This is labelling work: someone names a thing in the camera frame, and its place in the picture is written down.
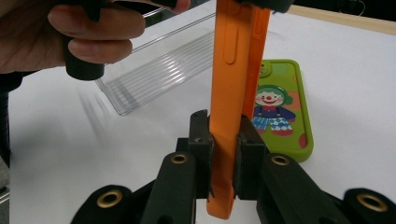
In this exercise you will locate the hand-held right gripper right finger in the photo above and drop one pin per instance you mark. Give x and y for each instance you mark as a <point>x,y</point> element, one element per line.
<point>249,155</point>

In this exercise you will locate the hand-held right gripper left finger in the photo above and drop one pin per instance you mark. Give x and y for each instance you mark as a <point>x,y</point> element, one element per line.
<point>200,149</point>

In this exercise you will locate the clear plastic container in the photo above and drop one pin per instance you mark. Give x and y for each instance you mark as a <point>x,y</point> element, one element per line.
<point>162,74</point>

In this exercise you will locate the orange phone case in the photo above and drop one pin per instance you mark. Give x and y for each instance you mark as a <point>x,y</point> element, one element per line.
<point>229,93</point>

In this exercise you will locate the green cartoon phone case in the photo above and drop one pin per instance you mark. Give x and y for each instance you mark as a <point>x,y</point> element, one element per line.
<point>283,93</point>

